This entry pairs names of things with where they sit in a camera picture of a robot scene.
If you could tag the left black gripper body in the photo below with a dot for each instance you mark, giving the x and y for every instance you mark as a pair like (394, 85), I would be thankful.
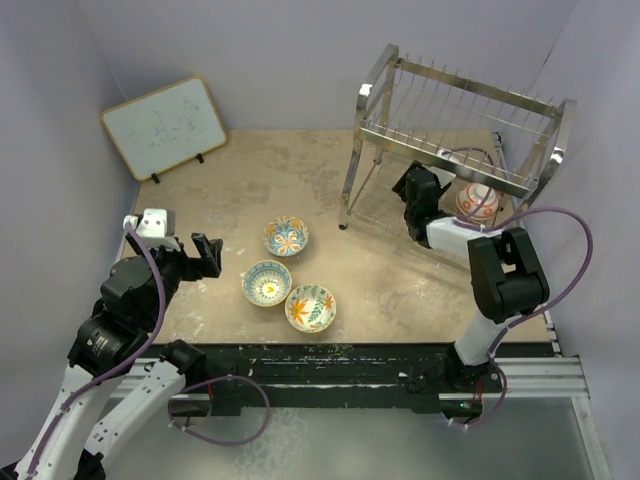
(174, 265)

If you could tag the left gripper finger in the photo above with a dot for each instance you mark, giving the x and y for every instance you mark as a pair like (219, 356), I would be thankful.
(212, 265)
(201, 243)

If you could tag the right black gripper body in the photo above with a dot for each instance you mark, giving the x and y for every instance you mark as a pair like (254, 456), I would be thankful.
(401, 189)

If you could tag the red patterned bowl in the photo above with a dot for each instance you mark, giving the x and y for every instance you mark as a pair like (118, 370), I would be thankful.
(477, 202)

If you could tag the blue rim yellow bowl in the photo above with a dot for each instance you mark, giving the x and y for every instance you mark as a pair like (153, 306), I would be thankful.
(267, 283)

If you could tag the blue orange floral bowl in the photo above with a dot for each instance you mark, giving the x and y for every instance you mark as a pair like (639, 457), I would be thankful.
(285, 236)

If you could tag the orange flower leaf bowl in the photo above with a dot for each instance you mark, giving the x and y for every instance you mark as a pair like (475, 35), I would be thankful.
(310, 309)

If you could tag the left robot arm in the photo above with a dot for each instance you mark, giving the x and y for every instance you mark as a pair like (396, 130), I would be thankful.
(79, 439)

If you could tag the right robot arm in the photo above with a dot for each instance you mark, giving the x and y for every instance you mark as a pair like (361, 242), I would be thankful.
(507, 278)

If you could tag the steel two-tier dish rack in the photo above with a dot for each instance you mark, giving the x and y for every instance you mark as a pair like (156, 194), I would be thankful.
(466, 130)

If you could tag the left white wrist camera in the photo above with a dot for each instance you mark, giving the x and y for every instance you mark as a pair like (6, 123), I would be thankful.
(155, 227)

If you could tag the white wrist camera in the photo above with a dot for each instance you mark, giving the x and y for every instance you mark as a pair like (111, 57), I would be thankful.
(155, 227)
(447, 155)

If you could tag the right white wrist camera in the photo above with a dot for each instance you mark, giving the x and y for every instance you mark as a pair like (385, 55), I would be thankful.
(447, 155)

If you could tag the small whiteboard wooden frame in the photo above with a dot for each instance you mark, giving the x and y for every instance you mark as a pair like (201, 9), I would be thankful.
(165, 128)

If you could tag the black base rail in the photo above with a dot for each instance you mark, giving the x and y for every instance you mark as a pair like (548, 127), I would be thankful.
(422, 378)

